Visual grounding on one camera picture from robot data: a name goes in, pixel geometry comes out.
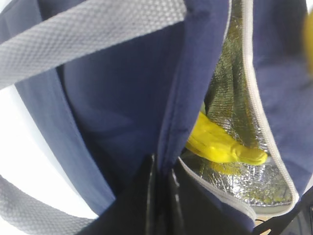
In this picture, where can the yellow banana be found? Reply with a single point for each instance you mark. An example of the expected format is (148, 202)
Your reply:
(210, 141)

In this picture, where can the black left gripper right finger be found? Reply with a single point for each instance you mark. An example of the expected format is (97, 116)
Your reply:
(195, 211)

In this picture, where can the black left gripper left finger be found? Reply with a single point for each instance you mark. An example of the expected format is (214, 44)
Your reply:
(133, 212)

